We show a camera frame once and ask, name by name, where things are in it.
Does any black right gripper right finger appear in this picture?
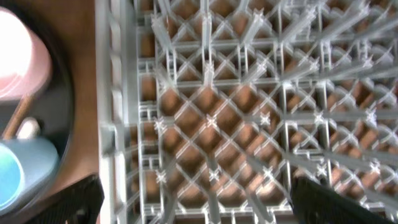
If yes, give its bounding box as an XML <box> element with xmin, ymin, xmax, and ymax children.
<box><xmin>290</xmin><ymin>176</ymin><xmax>392</xmax><ymax>224</ymax></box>

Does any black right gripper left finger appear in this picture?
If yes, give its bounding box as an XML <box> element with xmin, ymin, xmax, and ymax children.
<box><xmin>25</xmin><ymin>174</ymin><xmax>104</xmax><ymax>224</ymax></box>

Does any wooden chopstick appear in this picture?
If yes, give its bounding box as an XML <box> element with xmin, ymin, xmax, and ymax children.
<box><xmin>2</xmin><ymin>95</ymin><xmax>34</xmax><ymax>139</ymax></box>

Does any pink bowl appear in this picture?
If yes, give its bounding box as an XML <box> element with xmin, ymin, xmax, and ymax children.
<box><xmin>1</xmin><ymin>7</ymin><xmax>52</xmax><ymax>101</ymax></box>

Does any grey plastic dishwasher rack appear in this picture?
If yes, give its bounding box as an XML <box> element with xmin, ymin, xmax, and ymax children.
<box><xmin>95</xmin><ymin>0</ymin><xmax>397</xmax><ymax>223</ymax></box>

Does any round black tray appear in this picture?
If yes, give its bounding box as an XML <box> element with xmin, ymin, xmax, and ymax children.
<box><xmin>1</xmin><ymin>1</ymin><xmax>75</xmax><ymax>223</ymax></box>

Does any blue plastic cup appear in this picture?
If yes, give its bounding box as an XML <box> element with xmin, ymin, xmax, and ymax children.
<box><xmin>1</xmin><ymin>138</ymin><xmax>59</xmax><ymax>215</ymax></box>

